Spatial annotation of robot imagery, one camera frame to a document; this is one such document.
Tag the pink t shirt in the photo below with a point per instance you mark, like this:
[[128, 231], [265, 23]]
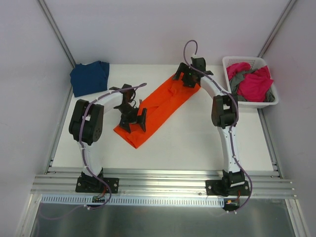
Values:
[[254, 84]]

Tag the left corner aluminium post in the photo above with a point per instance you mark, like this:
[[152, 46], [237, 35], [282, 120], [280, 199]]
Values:
[[49, 17]]

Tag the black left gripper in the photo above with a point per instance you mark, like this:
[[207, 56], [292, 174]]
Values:
[[133, 119]]

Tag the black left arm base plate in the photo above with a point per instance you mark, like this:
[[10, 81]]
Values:
[[95, 186]]

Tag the corner aluminium post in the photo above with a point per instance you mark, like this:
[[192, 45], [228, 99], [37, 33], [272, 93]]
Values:
[[277, 27], [49, 17]]

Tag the white slotted cable duct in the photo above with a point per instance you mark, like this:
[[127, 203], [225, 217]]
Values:
[[134, 200]]

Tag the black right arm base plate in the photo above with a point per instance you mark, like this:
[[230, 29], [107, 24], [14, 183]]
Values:
[[217, 188]]

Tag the grey t shirt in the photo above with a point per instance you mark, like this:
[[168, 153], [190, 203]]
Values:
[[237, 84]]

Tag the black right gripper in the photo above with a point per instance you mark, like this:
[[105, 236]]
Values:
[[185, 77]]

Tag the orange t shirt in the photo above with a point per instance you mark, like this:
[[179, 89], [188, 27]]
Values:
[[160, 105]]

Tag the blue folded t shirt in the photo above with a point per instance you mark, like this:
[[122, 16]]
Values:
[[90, 78]]

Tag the right corner aluminium post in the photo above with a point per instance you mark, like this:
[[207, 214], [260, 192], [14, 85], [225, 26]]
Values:
[[277, 27]]

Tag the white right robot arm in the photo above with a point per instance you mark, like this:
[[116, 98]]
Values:
[[224, 116]]

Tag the aluminium front mounting rail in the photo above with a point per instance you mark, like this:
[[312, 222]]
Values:
[[163, 183]]

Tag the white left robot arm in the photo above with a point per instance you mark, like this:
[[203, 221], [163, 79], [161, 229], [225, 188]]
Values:
[[86, 127]]

